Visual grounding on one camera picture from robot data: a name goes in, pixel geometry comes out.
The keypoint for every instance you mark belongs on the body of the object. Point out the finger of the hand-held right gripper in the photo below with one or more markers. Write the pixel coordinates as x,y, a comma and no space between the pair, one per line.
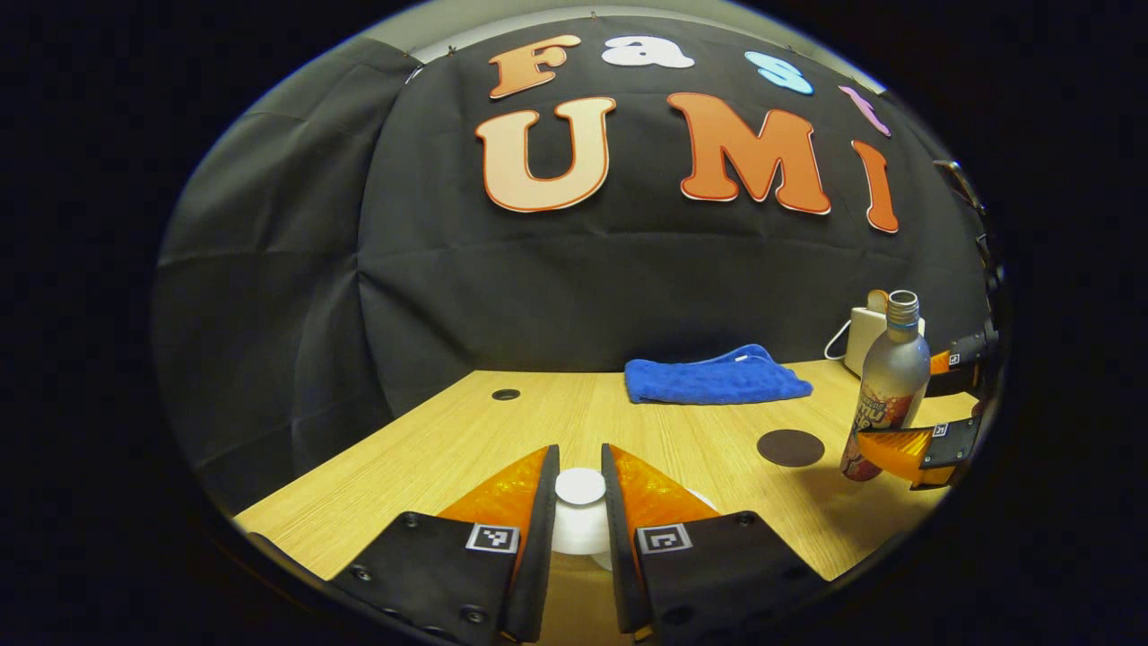
964,368
951,444

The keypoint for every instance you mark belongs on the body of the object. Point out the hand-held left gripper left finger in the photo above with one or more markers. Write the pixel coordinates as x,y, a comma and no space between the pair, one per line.
541,547

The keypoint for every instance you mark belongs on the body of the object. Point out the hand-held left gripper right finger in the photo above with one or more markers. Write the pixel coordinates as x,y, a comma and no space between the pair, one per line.
619,547

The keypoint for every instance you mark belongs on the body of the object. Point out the silver water bottle red label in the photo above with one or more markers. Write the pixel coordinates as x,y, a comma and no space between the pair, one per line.
897,377

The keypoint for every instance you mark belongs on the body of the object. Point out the white teacup lid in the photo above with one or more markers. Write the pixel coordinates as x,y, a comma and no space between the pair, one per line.
580,485

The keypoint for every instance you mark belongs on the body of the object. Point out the dark brown round coaster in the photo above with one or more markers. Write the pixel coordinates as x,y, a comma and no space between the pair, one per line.
789,448

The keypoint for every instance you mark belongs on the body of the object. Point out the white saucer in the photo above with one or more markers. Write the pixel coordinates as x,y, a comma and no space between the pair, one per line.
704,502

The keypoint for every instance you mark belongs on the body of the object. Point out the white toaster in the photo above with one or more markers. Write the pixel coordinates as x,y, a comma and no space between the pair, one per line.
863,345

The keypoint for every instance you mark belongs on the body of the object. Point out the toast slice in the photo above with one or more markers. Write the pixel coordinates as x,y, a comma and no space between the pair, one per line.
877,301

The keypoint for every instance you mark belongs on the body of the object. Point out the black desk grommet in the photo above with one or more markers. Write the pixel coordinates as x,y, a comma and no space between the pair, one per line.
506,394

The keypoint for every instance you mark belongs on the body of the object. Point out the blue towel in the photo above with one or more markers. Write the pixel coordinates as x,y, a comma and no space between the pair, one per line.
717,381

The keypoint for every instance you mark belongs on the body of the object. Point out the black backdrop cloth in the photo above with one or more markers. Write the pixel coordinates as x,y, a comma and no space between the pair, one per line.
628,287

